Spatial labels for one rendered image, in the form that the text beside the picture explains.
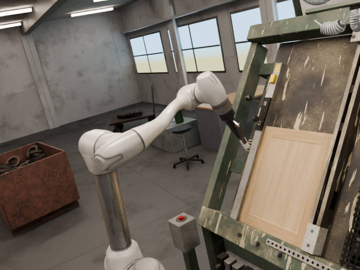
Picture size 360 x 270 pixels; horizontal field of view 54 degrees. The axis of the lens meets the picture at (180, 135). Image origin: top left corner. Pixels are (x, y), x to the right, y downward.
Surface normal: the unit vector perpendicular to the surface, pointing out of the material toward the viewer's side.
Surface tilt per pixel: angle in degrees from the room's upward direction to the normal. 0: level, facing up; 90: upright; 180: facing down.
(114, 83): 90
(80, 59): 90
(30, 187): 90
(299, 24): 55
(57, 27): 90
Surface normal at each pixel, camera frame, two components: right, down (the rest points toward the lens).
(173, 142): 0.48, 0.14
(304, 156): -0.77, -0.29
